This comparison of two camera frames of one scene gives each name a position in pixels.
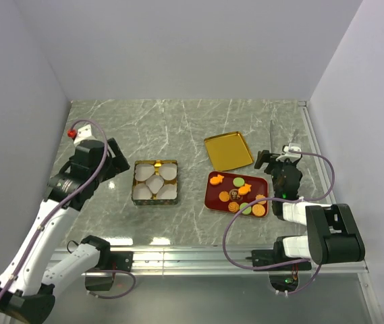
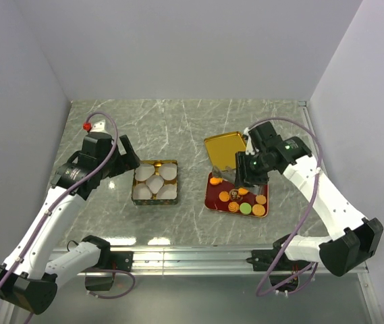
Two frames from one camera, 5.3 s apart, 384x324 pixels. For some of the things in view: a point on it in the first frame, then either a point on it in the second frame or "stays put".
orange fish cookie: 243,190 stays put
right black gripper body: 280,167 -> 252,168
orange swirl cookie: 233,206 stays put
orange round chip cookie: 224,196 stays put
